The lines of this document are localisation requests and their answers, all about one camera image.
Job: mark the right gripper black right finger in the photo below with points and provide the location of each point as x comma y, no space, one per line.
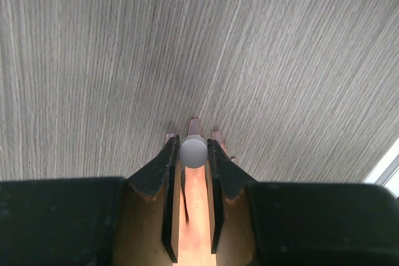
272,223

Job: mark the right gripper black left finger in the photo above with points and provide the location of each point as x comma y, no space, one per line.
95,221

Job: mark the mannequin hand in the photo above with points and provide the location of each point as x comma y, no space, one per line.
194,245

